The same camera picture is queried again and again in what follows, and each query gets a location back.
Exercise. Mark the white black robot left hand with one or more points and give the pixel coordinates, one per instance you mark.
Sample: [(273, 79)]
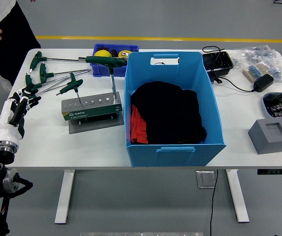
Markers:
[(8, 132)]

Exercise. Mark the green silver SATA tool stand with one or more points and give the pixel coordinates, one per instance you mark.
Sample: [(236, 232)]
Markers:
[(92, 114)]

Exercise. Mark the large blue folding box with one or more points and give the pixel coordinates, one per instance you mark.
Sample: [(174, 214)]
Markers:
[(175, 157)]

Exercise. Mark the person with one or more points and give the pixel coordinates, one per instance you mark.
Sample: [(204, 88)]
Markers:
[(13, 32)]

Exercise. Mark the white table leg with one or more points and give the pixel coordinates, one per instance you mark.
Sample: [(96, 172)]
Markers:
[(66, 196), (236, 196)]

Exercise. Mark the small dark blue bin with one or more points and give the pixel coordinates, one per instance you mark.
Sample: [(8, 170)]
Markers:
[(101, 71)]

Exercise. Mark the yellow ball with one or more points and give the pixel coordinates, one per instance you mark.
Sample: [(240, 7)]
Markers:
[(101, 53)]

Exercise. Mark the brown spool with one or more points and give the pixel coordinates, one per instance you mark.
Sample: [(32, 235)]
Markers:
[(114, 53)]

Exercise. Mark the red cloth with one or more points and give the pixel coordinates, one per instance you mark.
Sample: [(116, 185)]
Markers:
[(138, 125)]

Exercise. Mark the yellow tape measure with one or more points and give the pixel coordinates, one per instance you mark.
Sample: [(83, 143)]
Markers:
[(124, 53)]

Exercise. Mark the black cloth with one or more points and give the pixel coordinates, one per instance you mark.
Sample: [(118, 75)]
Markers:
[(168, 110)]

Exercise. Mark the metal floor socket plate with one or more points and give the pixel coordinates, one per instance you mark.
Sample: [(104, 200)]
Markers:
[(206, 179)]

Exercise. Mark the black plastic tray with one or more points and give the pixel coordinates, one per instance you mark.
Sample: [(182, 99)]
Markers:
[(217, 61)]

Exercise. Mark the resistor tape strip bundle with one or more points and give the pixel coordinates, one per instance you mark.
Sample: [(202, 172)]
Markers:
[(254, 72)]

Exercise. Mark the light blue plate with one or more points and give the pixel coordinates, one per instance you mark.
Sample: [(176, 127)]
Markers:
[(265, 105)]

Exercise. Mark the black power adapter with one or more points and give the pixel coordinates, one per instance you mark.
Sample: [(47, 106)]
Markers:
[(263, 83)]

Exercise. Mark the clear bags of components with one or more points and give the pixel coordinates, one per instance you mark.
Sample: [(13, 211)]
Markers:
[(259, 55)]

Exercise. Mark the grey foam block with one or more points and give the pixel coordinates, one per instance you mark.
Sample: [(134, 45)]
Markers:
[(271, 145)]

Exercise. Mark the black table control panel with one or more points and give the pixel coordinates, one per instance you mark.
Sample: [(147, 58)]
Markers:
[(276, 171)]

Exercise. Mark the pile of electronic parts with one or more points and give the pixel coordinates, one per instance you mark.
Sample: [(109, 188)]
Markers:
[(281, 105)]

